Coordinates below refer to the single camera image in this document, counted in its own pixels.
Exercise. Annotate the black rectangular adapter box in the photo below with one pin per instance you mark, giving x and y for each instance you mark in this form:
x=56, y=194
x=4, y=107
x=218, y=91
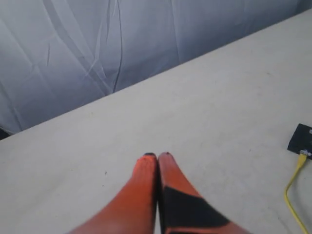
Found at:
x=301, y=140

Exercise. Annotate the white backdrop curtain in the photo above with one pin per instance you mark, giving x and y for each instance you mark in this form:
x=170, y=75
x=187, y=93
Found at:
x=58, y=55

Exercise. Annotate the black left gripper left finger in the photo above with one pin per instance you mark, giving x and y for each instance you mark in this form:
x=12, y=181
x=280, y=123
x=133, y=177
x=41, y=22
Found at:
x=133, y=209

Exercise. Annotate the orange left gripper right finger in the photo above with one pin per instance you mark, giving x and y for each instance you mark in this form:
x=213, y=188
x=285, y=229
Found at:
x=182, y=210

